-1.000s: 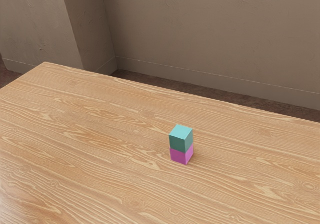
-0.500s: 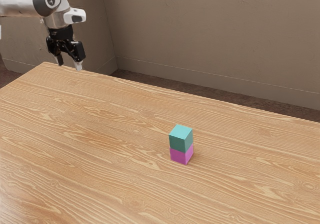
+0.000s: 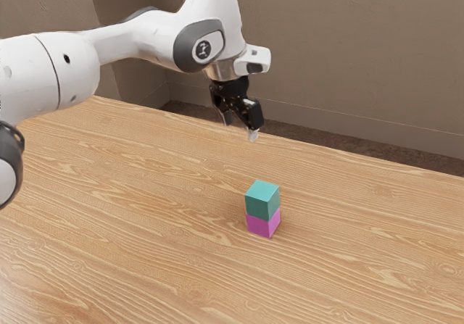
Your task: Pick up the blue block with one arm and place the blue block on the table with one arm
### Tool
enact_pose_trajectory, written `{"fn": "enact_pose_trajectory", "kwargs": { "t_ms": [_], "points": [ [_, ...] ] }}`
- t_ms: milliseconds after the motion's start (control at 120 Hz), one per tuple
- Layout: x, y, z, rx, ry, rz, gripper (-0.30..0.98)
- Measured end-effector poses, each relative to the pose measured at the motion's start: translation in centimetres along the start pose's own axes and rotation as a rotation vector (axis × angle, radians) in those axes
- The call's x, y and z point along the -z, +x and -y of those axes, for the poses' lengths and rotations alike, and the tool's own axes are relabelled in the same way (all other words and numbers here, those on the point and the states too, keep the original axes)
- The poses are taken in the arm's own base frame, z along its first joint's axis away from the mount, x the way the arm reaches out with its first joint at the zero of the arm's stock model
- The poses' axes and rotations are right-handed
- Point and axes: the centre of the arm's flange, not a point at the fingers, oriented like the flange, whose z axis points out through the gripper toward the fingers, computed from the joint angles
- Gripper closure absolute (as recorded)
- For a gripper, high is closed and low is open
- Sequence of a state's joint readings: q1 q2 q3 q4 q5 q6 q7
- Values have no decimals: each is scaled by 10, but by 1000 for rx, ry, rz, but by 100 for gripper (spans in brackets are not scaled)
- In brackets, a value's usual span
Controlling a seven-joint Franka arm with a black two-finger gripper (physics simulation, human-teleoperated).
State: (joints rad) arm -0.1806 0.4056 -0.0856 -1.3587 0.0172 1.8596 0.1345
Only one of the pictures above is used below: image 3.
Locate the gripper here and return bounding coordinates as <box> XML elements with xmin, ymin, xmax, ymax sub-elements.
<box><xmin>208</xmin><ymin>75</ymin><xmax>265</xmax><ymax>143</ymax></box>

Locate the teal block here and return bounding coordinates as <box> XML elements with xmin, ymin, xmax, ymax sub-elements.
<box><xmin>244</xmin><ymin>179</ymin><xmax>281</xmax><ymax>221</ymax></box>

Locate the pink block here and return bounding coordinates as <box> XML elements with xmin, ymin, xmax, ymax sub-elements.
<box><xmin>245</xmin><ymin>207</ymin><xmax>282</xmax><ymax>239</ymax></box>

